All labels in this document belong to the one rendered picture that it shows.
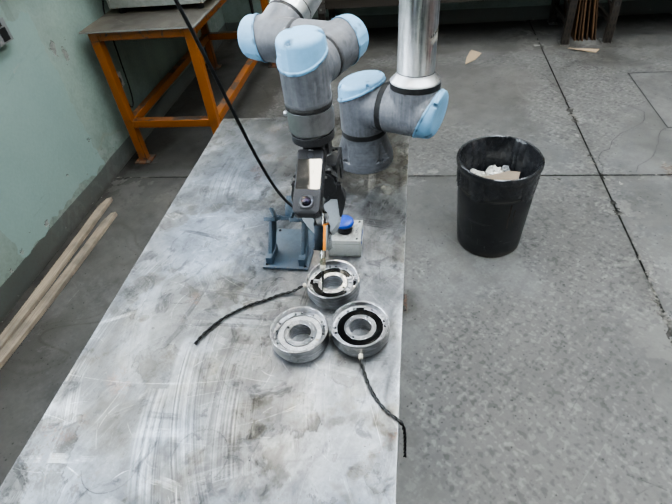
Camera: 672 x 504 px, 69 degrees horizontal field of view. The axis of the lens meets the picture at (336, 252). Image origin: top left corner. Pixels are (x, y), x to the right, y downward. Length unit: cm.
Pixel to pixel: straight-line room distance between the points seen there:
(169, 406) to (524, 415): 121
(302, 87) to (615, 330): 162
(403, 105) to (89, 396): 86
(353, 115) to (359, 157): 11
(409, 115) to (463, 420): 102
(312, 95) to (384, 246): 43
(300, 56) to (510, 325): 149
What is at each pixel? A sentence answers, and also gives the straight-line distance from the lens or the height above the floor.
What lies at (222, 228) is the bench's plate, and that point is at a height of 80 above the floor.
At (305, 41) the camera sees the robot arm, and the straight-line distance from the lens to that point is 74.
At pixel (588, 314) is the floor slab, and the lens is 212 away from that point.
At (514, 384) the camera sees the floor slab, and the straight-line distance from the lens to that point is 185.
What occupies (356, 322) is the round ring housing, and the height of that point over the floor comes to 82.
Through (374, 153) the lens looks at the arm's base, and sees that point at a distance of 129.
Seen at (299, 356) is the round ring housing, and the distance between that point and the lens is 86.
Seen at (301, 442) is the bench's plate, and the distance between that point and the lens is 82.
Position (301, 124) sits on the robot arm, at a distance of 79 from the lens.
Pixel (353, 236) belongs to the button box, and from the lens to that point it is 104.
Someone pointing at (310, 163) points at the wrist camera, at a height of 109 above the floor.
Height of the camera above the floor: 152
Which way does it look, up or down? 42 degrees down
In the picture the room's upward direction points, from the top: 7 degrees counter-clockwise
